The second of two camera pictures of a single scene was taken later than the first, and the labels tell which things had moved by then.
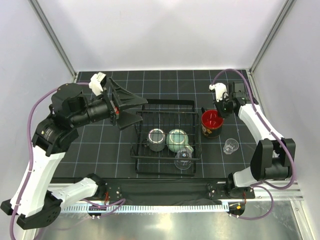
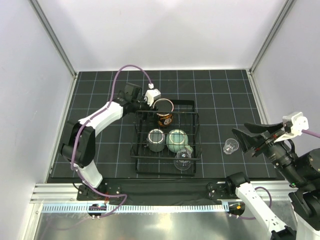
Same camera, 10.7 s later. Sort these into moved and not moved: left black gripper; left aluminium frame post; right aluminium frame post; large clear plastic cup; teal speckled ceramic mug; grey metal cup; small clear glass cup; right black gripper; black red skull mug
Moved: left black gripper; black red skull mug; right black gripper
Not moved: large clear plastic cup; grey metal cup; left aluminium frame post; right aluminium frame post; teal speckled ceramic mug; small clear glass cup
